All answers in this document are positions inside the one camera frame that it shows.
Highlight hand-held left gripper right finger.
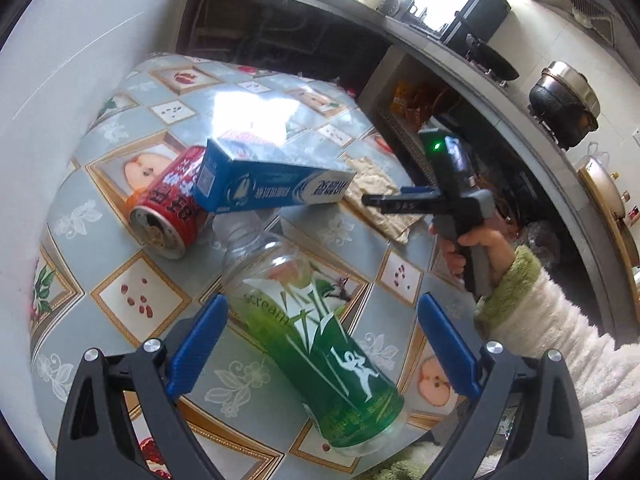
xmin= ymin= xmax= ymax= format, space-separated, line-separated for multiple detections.
xmin=417 ymin=292 xmax=591 ymax=480

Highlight fruit printed tablecloth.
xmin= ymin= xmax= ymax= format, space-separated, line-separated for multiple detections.
xmin=30 ymin=52 xmax=501 ymax=480

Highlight blue cardboard box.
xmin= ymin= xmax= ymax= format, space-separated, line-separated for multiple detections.
xmin=192 ymin=139 xmax=357 ymax=213

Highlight orange packets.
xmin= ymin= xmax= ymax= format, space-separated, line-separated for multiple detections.
xmin=390 ymin=79 xmax=426 ymax=116

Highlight black countertop oven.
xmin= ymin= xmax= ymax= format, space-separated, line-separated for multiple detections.
xmin=402 ymin=0 xmax=512 ymax=51

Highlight red drink can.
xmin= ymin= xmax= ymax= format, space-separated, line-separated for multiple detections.
xmin=129 ymin=146 xmax=213 ymax=261

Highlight clear plastic food bag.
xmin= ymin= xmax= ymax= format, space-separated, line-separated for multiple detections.
xmin=520 ymin=220 xmax=557 ymax=261

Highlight beige crinkled wrapper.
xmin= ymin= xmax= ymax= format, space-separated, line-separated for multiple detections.
xmin=341 ymin=155 xmax=426 ymax=245

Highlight person's right forearm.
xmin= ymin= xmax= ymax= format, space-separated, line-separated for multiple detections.
xmin=472 ymin=245 xmax=640 ymax=480

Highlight green fleece garment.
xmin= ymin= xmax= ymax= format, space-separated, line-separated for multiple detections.
xmin=370 ymin=440 xmax=451 ymax=480

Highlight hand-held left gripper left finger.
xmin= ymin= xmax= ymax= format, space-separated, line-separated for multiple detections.
xmin=55 ymin=292 xmax=231 ymax=480

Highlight green label plastic bottle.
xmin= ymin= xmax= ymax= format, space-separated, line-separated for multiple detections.
xmin=212 ymin=212 xmax=406 ymax=456

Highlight black wok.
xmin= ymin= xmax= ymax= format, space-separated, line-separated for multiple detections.
xmin=465 ymin=32 xmax=521 ymax=83

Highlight grey concrete kitchen counter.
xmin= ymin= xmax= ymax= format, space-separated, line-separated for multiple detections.
xmin=187 ymin=0 xmax=640 ymax=311

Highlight gas stove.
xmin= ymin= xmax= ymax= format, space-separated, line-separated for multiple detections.
xmin=470 ymin=60 xmax=576 ymax=151

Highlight white plastic bag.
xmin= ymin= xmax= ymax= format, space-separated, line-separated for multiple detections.
xmin=585 ymin=141 xmax=612 ymax=166

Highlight range hood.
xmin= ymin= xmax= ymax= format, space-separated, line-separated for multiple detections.
xmin=505 ymin=0 xmax=631 ymax=46

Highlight steel lidded pot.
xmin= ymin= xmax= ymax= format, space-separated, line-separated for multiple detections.
xmin=528 ymin=61 xmax=601 ymax=148

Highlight person's right hand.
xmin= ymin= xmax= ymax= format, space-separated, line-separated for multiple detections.
xmin=429 ymin=222 xmax=517 ymax=292

